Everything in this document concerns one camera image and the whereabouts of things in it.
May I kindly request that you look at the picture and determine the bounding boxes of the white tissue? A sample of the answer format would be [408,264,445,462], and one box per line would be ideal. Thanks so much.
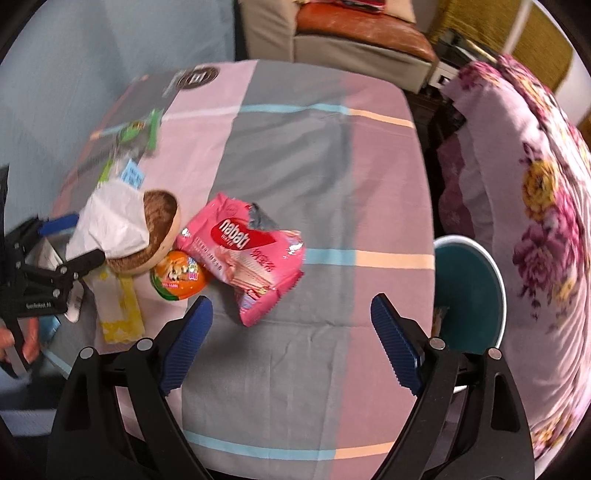
[65,180,151,266]

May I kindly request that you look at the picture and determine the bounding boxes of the white medicine box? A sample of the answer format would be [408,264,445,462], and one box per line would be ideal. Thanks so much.
[39,235,86,323]

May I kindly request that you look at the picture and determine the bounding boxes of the blue curtain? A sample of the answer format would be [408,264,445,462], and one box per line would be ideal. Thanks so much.
[0,0,241,259]

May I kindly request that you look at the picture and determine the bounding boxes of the teal trash bin white rim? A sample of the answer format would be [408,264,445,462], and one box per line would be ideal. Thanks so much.
[431,234,507,394]

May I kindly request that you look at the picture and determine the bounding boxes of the small bedside cabinet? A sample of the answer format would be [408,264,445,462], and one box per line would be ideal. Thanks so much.
[427,39,497,93]

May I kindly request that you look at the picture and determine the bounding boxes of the pink wafer packet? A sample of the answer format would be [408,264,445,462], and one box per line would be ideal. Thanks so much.
[175,193,306,328]

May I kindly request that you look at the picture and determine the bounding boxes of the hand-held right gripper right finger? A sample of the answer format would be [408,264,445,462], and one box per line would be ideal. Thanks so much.
[370,293,535,480]

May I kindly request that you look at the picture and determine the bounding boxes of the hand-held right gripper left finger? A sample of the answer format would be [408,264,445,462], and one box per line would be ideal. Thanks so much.
[46,295,214,480]

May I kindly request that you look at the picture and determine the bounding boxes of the yellow white wrapper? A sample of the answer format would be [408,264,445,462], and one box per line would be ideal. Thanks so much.
[90,268,145,343]

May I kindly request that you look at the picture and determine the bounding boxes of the beige and brown sofa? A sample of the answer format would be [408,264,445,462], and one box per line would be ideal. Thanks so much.
[240,0,439,93]

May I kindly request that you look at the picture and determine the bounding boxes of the olive yellow throw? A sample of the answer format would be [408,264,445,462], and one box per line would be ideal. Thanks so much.
[427,0,573,93]

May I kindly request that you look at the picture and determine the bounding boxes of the person's left hand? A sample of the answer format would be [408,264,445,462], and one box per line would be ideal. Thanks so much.
[0,318,42,365]

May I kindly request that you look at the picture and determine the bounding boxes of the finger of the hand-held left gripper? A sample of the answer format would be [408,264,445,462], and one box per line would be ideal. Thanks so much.
[18,248,106,289]
[7,213,80,259]

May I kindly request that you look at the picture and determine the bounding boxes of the small blue paper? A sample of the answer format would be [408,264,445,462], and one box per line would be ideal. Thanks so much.
[119,159,146,189]

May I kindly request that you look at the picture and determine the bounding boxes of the floral bedspread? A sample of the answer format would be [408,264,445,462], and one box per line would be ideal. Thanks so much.
[436,53,591,462]

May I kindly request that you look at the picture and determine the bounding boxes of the brown bowl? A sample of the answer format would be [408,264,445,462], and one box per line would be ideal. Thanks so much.
[105,190,182,278]

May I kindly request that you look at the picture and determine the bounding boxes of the plaid tablecloth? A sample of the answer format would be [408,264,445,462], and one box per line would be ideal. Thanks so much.
[48,59,437,480]

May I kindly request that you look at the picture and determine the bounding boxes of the green snack packet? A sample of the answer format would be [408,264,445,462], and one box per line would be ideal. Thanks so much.
[115,108,164,158]

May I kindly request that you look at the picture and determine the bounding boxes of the orange jelly cup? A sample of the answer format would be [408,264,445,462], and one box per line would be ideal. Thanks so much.
[150,249,213,302]

